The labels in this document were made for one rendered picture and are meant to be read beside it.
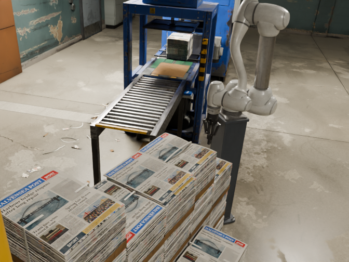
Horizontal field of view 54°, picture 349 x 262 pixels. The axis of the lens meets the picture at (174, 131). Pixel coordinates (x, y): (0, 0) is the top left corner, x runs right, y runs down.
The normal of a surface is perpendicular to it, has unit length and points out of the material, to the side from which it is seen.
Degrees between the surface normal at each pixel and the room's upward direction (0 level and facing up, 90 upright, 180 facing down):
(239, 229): 0
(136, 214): 1
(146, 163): 2
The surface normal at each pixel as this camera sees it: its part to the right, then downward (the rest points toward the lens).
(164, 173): 0.06, -0.88
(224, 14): -0.21, 0.45
